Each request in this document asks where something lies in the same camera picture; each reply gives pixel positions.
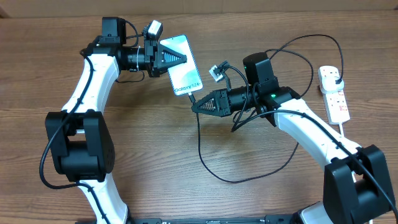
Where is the black USB charging cable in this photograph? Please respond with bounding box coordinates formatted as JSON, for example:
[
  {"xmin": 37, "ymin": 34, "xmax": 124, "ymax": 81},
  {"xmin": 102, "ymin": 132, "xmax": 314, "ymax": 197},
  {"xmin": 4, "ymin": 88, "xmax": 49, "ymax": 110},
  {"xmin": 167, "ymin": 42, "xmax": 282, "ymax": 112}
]
[{"xmin": 187, "ymin": 34, "xmax": 345, "ymax": 184}]

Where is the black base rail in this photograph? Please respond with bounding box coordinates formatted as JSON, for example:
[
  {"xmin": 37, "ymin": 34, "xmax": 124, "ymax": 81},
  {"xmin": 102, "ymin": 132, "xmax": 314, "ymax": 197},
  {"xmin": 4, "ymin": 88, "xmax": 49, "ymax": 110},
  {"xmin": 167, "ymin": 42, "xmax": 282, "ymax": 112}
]
[{"xmin": 126, "ymin": 215, "xmax": 299, "ymax": 224}]

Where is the white power strip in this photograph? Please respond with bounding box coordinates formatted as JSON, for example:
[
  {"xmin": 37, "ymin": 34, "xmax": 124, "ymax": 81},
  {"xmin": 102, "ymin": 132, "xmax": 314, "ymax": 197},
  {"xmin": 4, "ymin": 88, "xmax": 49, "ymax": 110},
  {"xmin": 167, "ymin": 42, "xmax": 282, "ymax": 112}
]
[{"xmin": 318, "ymin": 65, "xmax": 350, "ymax": 124}]

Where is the Samsung Galaxy smartphone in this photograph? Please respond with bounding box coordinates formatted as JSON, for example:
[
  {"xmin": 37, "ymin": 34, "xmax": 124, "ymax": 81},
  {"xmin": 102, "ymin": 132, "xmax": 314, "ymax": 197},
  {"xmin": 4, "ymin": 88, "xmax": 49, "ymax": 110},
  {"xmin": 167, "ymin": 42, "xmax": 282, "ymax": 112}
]
[{"xmin": 160, "ymin": 34, "xmax": 203, "ymax": 96}]

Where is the white charger plug adapter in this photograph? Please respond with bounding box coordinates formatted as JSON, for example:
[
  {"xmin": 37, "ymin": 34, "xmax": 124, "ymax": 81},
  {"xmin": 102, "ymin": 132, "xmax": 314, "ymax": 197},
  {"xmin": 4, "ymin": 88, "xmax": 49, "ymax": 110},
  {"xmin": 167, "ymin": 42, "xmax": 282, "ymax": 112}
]
[{"xmin": 320, "ymin": 77, "xmax": 345, "ymax": 94}]

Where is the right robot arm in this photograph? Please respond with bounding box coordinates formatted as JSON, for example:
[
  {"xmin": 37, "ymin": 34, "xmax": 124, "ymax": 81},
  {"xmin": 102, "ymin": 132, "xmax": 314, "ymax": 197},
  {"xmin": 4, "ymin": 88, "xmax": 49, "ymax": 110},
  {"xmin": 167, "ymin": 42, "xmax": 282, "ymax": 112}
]
[{"xmin": 192, "ymin": 52, "xmax": 397, "ymax": 223}]

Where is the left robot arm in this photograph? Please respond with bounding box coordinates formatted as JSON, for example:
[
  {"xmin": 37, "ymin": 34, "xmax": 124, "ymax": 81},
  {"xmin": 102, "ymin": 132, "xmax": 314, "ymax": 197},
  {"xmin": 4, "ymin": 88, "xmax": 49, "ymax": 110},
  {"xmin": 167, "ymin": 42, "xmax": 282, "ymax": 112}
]
[{"xmin": 39, "ymin": 17, "xmax": 187, "ymax": 223}]

